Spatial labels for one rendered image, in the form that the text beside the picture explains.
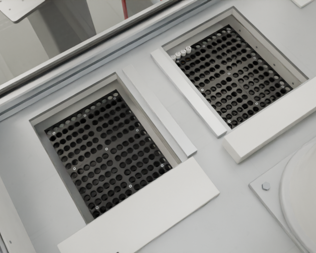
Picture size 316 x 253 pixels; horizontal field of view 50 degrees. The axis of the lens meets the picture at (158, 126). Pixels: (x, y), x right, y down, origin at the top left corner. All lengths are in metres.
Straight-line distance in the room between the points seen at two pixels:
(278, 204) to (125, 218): 0.26
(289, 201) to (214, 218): 0.13
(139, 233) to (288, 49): 0.48
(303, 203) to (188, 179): 0.19
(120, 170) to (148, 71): 0.21
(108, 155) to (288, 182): 0.35
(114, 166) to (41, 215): 0.16
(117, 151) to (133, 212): 0.15
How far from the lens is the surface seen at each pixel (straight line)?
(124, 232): 0.59
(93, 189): 0.67
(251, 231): 0.61
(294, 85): 0.82
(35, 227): 0.64
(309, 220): 0.56
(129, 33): 0.72
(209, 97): 0.74
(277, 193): 0.62
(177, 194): 0.59
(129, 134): 0.70
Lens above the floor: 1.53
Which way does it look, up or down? 65 degrees down
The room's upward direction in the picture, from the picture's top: 5 degrees counter-clockwise
